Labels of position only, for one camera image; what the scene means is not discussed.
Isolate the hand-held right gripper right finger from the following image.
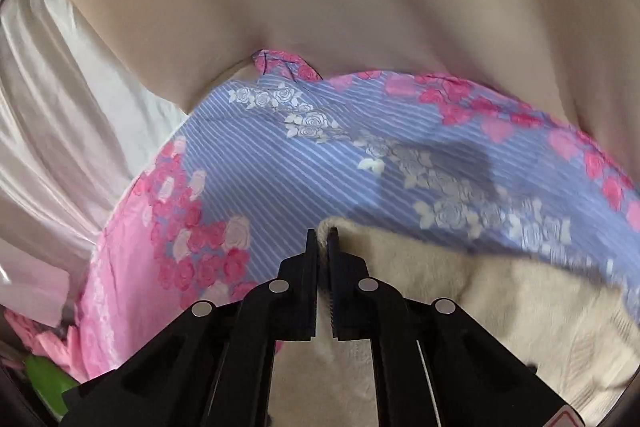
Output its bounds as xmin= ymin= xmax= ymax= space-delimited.
xmin=327 ymin=227 xmax=576 ymax=427

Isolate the cream fleece garment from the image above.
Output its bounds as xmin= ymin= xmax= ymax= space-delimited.
xmin=267 ymin=216 xmax=632 ymax=427

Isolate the floral striped blue pink bedsheet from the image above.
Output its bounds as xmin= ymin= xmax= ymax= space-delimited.
xmin=77 ymin=49 xmax=640 ymax=383

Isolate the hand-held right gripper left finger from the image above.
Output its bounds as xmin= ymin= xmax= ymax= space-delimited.
xmin=61 ymin=229 xmax=320 ymax=427

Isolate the pink crumpled cloth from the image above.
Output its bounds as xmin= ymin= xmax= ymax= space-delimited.
xmin=4 ymin=309 xmax=93 ymax=383

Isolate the green object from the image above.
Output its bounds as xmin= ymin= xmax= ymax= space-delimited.
xmin=20 ymin=354 xmax=81 ymax=420

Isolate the white satin curtain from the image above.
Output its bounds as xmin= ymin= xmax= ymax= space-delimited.
xmin=0 ymin=0 xmax=193 ymax=325

